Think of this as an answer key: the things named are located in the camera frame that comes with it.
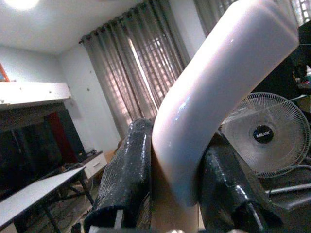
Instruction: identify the white low drawer cabinet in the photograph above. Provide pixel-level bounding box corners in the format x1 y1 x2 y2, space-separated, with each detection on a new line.
80 150 107 179

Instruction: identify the white bent plastic handle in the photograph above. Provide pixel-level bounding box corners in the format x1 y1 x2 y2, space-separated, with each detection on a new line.
151 0 300 233

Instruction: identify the round ceiling light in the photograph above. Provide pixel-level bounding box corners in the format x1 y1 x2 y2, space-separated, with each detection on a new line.
3 0 41 11

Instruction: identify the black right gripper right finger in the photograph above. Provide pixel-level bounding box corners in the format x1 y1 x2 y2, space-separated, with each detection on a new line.
200 132 285 233

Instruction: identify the black television screen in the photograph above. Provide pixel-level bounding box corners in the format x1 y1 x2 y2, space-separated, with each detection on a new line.
0 109 85 195

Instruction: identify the white electric fan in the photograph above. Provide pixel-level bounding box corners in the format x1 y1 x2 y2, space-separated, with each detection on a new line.
218 92 311 179

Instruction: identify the white wall shelf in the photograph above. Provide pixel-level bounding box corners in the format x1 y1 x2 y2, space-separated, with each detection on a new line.
0 82 71 105

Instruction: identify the white folding table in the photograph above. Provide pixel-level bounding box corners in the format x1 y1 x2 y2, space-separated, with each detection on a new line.
0 166 94 233

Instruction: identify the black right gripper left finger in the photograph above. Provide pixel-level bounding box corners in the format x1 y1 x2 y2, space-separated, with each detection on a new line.
83 118 154 233

